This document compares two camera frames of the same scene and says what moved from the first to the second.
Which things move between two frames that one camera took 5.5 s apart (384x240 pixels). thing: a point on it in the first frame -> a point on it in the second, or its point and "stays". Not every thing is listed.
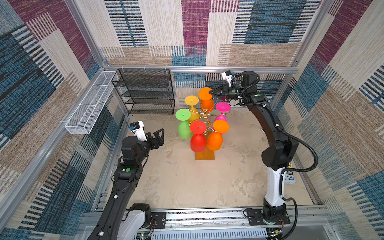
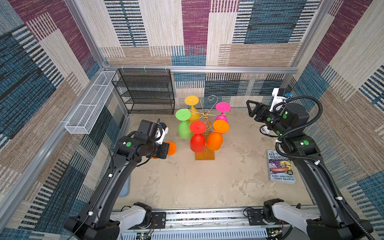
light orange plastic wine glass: x=214 y=140 stays
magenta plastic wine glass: x=222 y=107 stays
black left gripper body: x=150 y=144 -> x=160 y=150
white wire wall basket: x=84 y=117 stays
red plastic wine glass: x=198 y=141 stays
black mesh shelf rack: x=145 y=91 stays
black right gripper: x=223 y=89 -> x=263 y=109
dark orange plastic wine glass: x=207 y=103 -> x=172 y=148
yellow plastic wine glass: x=193 y=100 stays
